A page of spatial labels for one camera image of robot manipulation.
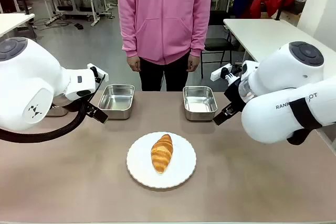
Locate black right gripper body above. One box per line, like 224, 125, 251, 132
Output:
223, 77, 246, 112

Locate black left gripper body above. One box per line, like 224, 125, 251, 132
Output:
79, 97, 97, 117

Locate golden croissant bread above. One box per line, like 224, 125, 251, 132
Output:
151, 134, 174, 174

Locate steel rectangular container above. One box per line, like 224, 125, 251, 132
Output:
97, 83, 136, 120
46, 104, 70, 118
182, 85, 218, 122

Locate person left hand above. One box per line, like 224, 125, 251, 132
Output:
186, 54, 200, 73

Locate person right hand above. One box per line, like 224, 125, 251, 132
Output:
127, 56, 142, 73

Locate black office chair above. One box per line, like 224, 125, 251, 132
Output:
200, 10, 236, 79

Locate white round plate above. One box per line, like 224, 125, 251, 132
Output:
126, 131, 197, 189

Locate white table with pole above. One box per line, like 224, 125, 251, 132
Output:
223, 18, 301, 63

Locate black trousers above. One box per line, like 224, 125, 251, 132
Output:
138, 51, 191, 92

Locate white floor power strip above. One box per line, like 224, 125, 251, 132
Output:
44, 15, 69, 26

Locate pink hoodie torso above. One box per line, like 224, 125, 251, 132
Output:
115, 0, 213, 66

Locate white side table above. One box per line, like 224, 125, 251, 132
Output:
0, 13, 36, 38

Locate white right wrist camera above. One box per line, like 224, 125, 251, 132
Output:
210, 63, 233, 82

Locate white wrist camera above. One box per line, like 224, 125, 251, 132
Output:
210, 63, 233, 82
87, 62, 109, 79

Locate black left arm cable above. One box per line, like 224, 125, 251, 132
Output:
0, 73, 107, 144

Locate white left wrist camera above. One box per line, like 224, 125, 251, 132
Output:
87, 62, 109, 79

